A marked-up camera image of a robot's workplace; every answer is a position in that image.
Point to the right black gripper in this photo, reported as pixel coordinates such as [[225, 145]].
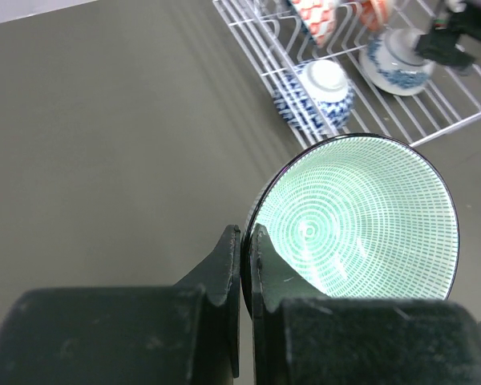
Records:
[[453, 19]]

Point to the red floral bowl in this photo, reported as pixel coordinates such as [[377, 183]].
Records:
[[375, 14]]

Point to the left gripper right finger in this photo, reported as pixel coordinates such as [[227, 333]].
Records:
[[301, 336]]

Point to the blue white floral bowl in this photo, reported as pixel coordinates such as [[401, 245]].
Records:
[[390, 62]]

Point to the blue triangle pattern bowl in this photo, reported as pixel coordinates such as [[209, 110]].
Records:
[[315, 96]]

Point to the red geometric pattern bowl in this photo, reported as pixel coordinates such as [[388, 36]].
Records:
[[318, 18]]

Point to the white wire dish rack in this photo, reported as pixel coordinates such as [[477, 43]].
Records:
[[270, 34]]

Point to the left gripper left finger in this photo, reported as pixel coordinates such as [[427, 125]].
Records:
[[185, 333]]

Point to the pale green bowl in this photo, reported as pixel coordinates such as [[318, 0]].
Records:
[[360, 216]]

